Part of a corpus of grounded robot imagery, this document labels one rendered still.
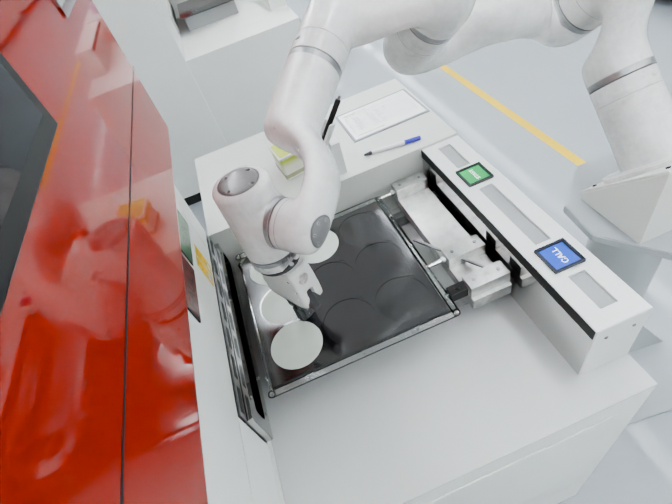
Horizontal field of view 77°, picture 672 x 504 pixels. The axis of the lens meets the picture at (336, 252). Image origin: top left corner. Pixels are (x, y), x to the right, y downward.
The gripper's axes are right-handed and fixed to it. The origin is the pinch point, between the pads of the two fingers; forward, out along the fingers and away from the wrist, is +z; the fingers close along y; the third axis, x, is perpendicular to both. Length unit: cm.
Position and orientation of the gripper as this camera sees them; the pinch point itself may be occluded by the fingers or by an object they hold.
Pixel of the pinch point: (303, 308)
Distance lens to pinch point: 81.9
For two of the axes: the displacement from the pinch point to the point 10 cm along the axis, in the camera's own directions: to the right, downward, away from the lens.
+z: 2.3, 6.5, 7.2
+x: -6.0, 6.8, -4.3
